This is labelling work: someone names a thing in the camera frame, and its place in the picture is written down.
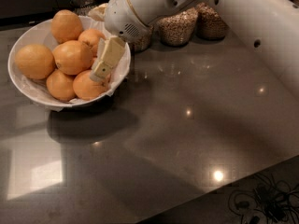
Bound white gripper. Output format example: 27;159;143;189
88;0;150;82

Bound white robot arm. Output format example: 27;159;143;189
89;0;299;95

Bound right back orange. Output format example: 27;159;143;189
78;28;106;56

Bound orange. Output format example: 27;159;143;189
46;69;76;102
15;44;56;79
73;70;109;101
78;28;106;56
52;40;93;76
50;9;83;43

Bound top back orange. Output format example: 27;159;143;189
50;9;83;43

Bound centre top orange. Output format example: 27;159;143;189
52;40;93;76

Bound front right orange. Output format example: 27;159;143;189
73;70;109;101

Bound white paper bowl liner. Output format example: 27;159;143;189
19;16;132;112

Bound white bowl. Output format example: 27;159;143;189
7;15;132;108

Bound front left orange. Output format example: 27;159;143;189
46;69;76;102

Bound glass jar mixed cereal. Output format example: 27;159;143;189
129;26;154;52

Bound glass jar pale grains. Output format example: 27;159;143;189
157;7;198;47

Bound glass jar brown grains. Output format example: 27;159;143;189
195;3;229;40

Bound black cables on floor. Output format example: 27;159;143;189
228;172;299;224

